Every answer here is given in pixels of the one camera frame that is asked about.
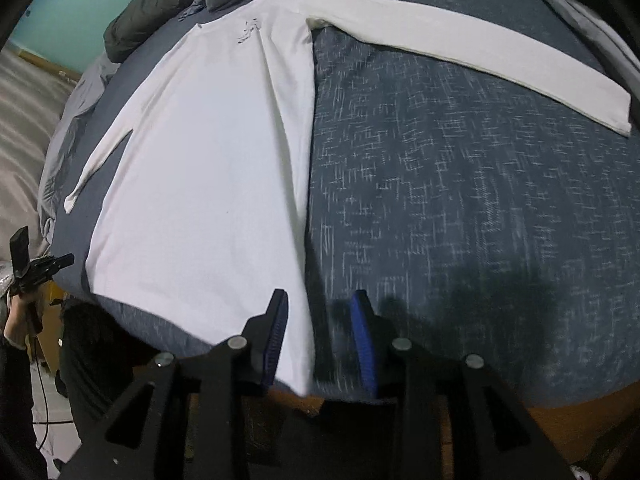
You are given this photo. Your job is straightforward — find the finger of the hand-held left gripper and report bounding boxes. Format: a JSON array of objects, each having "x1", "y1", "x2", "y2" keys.
[{"x1": 31, "y1": 254, "x2": 76, "y2": 281}]

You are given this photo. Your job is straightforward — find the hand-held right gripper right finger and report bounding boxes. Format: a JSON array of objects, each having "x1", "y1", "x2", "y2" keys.
[{"x1": 350, "y1": 290, "x2": 576, "y2": 480}]

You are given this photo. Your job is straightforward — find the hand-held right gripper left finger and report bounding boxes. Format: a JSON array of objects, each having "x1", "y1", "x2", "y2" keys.
[{"x1": 60, "y1": 289, "x2": 291, "y2": 480}]

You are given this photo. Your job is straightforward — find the white long-sleeve shirt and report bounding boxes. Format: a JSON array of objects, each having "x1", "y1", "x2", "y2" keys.
[{"x1": 64, "y1": 0, "x2": 633, "y2": 396}]

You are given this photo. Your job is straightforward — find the person's left forearm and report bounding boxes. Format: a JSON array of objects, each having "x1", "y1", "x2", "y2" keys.
[{"x1": 0, "y1": 335, "x2": 48, "y2": 480}]

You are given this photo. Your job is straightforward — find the person's left hand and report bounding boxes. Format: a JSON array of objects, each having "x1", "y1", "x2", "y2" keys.
[{"x1": 2, "y1": 290, "x2": 46, "y2": 348}]

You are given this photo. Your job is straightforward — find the person's dark clothing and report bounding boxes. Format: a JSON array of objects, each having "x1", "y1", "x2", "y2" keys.
[{"x1": 57, "y1": 300, "x2": 171, "y2": 431}]

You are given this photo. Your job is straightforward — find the light grey bed sheet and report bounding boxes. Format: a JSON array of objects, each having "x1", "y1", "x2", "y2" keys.
[{"x1": 39, "y1": 52, "x2": 121, "y2": 241}]

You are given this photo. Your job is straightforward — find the blue patterned blanket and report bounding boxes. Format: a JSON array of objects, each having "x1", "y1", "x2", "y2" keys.
[{"x1": 50, "y1": 0, "x2": 640, "y2": 408}]

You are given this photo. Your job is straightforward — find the wooden skirting board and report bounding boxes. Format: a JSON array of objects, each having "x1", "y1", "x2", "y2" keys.
[{"x1": 15, "y1": 47, "x2": 83, "y2": 81}]

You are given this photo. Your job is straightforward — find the dark grey duvet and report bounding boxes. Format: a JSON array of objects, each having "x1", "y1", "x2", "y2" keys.
[{"x1": 104, "y1": 0, "x2": 261, "y2": 63}]

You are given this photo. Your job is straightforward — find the lavender crumpled cloth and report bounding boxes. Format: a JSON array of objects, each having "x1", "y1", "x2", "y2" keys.
[{"x1": 175, "y1": 0, "x2": 208, "y2": 23}]

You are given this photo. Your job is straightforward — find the thin black cable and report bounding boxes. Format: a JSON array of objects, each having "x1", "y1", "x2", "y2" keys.
[{"x1": 27, "y1": 332, "x2": 78, "y2": 456}]

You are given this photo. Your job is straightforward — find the wooden bed frame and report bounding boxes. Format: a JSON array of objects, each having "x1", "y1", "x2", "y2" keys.
[{"x1": 525, "y1": 377, "x2": 633, "y2": 466}]

